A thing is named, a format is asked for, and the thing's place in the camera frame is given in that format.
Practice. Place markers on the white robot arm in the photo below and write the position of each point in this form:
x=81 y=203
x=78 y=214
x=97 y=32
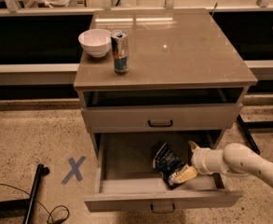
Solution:
x=234 y=160

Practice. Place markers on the grey drawer cabinet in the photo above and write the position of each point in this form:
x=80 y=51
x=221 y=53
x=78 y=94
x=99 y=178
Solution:
x=176 y=57

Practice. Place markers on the white bowl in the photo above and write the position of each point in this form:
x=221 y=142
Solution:
x=95 y=42

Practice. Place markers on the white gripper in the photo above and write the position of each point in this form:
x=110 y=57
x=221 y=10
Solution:
x=199 y=160

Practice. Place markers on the closed grey drawer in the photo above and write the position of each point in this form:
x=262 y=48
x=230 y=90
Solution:
x=156 y=118

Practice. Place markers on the open grey drawer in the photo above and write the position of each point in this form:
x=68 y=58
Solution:
x=126 y=180

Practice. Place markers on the black stand leg left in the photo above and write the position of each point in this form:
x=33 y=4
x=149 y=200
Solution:
x=24 y=207

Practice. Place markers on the blue chip bag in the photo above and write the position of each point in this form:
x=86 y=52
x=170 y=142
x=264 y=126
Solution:
x=168 y=165

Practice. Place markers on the black stand leg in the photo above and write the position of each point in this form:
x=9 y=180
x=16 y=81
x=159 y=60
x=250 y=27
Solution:
x=24 y=207
x=246 y=126

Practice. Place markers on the silver blue drink can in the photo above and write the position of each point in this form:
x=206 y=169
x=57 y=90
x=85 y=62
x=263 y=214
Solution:
x=120 y=51

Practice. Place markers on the blue tape cross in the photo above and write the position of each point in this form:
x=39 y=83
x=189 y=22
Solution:
x=74 y=171

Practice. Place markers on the black stand leg right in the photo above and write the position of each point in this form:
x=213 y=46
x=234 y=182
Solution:
x=246 y=126

